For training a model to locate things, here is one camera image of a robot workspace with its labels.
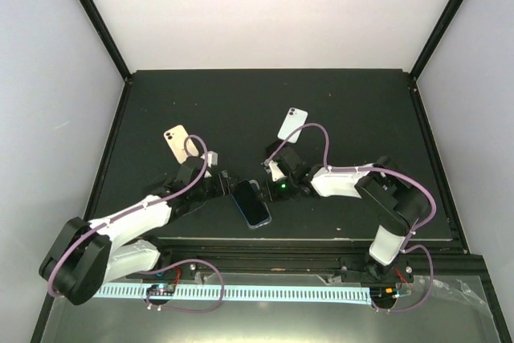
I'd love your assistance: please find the blue smartphone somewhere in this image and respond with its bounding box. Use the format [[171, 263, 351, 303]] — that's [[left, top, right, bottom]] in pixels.
[[232, 180, 272, 229]]

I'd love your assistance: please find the white smartphone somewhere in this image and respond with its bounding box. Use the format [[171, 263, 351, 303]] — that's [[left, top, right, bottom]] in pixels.
[[277, 108, 308, 144]]

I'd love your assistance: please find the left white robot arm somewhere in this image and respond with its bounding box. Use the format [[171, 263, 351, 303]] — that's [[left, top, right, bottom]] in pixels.
[[39, 157, 239, 305]]

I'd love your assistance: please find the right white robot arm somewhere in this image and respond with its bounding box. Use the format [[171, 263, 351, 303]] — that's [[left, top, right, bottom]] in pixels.
[[262, 157, 437, 283]]

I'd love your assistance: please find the black phone case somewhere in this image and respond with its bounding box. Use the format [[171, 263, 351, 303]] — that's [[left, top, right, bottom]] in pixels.
[[265, 140, 302, 174]]

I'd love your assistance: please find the beige cased phone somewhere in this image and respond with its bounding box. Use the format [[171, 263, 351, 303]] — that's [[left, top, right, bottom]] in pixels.
[[163, 125, 199, 164]]

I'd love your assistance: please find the left green circuit board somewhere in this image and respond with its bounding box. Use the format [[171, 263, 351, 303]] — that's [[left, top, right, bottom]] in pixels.
[[146, 284, 175, 296]]

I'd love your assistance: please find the clear acrylic sheet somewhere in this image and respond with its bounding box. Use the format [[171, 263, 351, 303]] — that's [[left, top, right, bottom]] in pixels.
[[38, 276, 503, 342]]

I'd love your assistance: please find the right circuit board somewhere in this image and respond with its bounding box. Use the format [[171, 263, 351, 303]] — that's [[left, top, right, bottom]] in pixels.
[[369, 287, 412, 300]]

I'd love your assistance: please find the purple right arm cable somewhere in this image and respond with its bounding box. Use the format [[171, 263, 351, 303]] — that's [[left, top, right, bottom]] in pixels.
[[267, 122, 438, 254]]

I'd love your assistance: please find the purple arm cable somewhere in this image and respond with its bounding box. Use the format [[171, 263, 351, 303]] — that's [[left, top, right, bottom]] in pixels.
[[267, 122, 438, 254], [47, 135, 209, 298]]

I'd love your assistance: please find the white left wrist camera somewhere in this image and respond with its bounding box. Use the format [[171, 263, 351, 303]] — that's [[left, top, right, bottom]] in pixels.
[[201, 151, 218, 178]]

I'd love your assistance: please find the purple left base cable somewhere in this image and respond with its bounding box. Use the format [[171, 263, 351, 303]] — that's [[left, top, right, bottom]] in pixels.
[[145, 258, 226, 314]]

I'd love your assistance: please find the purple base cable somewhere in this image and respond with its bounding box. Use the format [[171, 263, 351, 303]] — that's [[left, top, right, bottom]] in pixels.
[[145, 258, 226, 314], [371, 244, 434, 314]]

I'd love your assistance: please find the white slotted cable duct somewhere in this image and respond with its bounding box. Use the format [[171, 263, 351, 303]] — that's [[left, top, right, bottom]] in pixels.
[[95, 283, 372, 305]]

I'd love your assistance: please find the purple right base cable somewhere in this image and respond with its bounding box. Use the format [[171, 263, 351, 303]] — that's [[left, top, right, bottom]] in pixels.
[[371, 244, 434, 314]]

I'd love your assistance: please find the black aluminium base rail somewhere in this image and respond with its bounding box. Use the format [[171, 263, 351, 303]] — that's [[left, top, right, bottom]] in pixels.
[[152, 238, 489, 284]]

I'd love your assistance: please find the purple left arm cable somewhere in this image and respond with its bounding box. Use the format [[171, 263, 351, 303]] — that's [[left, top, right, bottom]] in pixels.
[[47, 135, 209, 298]]

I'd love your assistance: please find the left black frame post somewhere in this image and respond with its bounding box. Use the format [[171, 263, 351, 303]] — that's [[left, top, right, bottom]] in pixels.
[[78, 0, 132, 81]]

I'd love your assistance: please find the black frame post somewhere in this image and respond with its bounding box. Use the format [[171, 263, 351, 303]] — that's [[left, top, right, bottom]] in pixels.
[[78, 0, 132, 81], [410, 0, 464, 81]]

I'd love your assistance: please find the right black frame post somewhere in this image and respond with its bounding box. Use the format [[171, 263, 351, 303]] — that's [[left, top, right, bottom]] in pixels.
[[410, 0, 464, 81]]

